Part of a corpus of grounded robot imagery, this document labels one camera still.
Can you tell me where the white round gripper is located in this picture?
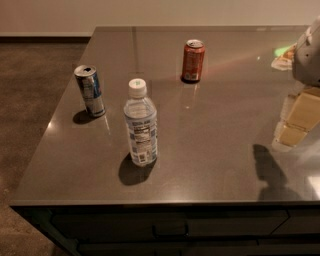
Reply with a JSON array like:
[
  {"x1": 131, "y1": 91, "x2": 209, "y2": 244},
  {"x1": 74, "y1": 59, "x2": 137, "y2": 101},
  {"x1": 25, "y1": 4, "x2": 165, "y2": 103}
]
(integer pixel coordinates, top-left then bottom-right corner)
[{"x1": 272, "y1": 16, "x2": 320, "y2": 152}]

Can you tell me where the clear plastic water bottle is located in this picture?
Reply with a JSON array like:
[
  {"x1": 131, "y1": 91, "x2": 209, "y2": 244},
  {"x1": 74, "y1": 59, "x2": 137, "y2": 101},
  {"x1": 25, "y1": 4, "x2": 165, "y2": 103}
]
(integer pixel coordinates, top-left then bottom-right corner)
[{"x1": 123, "y1": 78, "x2": 158, "y2": 167}]

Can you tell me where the red coke can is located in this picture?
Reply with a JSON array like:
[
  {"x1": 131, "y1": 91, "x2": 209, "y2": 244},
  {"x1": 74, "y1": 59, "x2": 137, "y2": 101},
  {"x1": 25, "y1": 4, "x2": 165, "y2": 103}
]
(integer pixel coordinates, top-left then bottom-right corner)
[{"x1": 181, "y1": 39, "x2": 205, "y2": 83}]

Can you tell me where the blue silver energy drink can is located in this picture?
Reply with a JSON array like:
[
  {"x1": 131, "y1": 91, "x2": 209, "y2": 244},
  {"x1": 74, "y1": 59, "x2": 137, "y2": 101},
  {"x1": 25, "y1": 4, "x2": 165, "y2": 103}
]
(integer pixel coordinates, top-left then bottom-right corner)
[{"x1": 74, "y1": 65, "x2": 105, "y2": 118}]

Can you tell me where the dark cabinet drawer front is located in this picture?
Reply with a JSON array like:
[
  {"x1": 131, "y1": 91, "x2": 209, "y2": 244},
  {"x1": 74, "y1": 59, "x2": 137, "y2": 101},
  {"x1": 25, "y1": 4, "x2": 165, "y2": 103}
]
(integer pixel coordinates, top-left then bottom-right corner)
[{"x1": 52, "y1": 211, "x2": 288, "y2": 243}]

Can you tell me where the black drawer handle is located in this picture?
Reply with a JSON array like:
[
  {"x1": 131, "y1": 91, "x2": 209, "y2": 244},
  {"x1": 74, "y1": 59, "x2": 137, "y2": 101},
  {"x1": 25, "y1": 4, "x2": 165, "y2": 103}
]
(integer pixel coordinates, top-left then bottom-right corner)
[{"x1": 152, "y1": 223, "x2": 189, "y2": 239}]

